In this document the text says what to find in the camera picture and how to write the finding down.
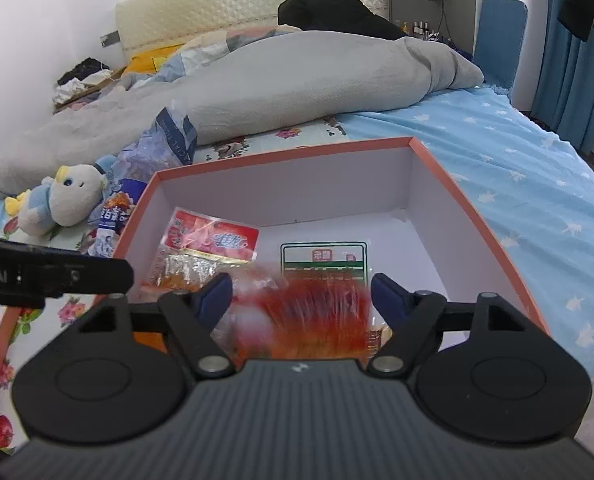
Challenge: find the red yellow corn snack packet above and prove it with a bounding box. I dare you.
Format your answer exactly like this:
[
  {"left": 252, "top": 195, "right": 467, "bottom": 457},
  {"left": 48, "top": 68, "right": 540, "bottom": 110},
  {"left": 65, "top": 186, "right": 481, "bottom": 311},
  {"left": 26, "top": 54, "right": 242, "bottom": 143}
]
[{"left": 212, "top": 266, "right": 372, "bottom": 366}]

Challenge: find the black clothing pile on bed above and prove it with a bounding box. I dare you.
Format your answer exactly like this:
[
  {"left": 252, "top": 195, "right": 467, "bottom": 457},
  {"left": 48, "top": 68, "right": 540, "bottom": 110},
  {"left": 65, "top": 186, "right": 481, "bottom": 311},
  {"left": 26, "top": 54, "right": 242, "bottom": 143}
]
[{"left": 277, "top": 0, "right": 407, "bottom": 40}]

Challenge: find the patchwork pastel quilt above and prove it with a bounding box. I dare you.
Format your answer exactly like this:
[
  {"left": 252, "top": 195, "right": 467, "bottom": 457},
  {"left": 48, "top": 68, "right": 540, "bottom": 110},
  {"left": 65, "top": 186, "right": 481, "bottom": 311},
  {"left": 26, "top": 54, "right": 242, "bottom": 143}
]
[{"left": 116, "top": 25, "right": 299, "bottom": 91}]

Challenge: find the orange open storage box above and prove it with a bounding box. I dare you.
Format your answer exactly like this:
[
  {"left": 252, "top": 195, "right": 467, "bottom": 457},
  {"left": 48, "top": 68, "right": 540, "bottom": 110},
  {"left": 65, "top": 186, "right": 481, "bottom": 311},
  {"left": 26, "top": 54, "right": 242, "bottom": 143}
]
[{"left": 115, "top": 138, "right": 546, "bottom": 327}]

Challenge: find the red top clear tofu packet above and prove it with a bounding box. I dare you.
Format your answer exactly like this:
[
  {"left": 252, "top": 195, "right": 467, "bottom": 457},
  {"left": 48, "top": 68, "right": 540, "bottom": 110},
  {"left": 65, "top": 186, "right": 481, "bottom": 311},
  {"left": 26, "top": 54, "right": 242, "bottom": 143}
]
[{"left": 142, "top": 207, "right": 260, "bottom": 292}]

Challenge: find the translucent blue tissue bag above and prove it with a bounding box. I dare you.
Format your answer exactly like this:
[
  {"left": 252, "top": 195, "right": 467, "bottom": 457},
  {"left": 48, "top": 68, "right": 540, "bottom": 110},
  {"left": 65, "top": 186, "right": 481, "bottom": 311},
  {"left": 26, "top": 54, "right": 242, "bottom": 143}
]
[{"left": 111, "top": 106, "right": 197, "bottom": 183}]

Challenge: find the white blue plush duck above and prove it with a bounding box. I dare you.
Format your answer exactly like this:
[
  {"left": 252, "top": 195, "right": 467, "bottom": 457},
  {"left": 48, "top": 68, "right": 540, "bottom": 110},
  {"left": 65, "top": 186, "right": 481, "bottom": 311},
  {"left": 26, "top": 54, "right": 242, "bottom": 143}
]
[{"left": 4, "top": 155, "right": 117, "bottom": 236}]

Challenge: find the green pickled vegetable packet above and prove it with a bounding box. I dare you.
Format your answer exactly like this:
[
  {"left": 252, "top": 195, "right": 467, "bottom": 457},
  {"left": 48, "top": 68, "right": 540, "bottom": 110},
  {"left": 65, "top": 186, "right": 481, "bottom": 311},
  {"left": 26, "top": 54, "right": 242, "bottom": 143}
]
[{"left": 278, "top": 239, "right": 394, "bottom": 356}]

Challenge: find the floral bed sheet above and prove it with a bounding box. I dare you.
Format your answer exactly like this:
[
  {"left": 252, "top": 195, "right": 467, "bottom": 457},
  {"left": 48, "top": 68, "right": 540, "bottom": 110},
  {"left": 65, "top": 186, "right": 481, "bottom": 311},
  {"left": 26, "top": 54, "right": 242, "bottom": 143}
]
[{"left": 0, "top": 114, "right": 354, "bottom": 453}]

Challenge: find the grey duvet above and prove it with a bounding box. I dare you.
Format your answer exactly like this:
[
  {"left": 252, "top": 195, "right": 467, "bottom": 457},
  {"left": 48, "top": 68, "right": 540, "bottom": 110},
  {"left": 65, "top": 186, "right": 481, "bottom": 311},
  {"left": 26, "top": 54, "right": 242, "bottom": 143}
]
[{"left": 0, "top": 32, "right": 483, "bottom": 200}]

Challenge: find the yellow pillow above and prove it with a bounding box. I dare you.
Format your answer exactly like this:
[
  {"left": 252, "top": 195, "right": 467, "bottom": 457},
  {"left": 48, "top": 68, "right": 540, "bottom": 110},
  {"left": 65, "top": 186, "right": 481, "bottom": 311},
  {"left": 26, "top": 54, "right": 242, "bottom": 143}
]
[{"left": 124, "top": 44, "right": 182, "bottom": 74}]

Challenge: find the blue curtain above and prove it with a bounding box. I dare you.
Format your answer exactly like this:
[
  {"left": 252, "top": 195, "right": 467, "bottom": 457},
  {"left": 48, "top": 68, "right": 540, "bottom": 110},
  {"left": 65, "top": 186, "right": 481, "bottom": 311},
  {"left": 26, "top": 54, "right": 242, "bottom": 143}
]
[{"left": 531, "top": 0, "right": 594, "bottom": 154}]

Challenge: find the blue white snack bag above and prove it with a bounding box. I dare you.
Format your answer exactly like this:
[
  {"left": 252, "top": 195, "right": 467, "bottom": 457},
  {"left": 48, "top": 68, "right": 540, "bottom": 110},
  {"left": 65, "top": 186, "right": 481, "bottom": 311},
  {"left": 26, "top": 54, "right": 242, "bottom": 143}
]
[{"left": 88, "top": 179, "right": 146, "bottom": 258}]

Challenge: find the light blue star blanket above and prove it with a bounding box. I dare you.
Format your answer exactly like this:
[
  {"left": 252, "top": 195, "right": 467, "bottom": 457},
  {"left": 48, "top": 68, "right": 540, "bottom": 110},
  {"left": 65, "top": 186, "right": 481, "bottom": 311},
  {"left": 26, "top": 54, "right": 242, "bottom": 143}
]
[{"left": 338, "top": 87, "right": 594, "bottom": 377}]

